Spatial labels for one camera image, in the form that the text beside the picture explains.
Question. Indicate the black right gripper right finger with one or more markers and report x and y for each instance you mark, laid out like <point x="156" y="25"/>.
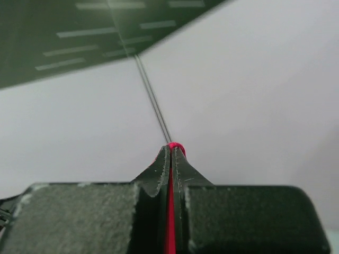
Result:
<point x="183" y="175"/>

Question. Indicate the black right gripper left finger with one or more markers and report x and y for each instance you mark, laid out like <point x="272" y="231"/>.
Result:
<point x="149" y="227"/>

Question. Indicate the crimson red t shirt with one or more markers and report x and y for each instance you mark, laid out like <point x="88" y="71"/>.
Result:
<point x="170" y="223"/>

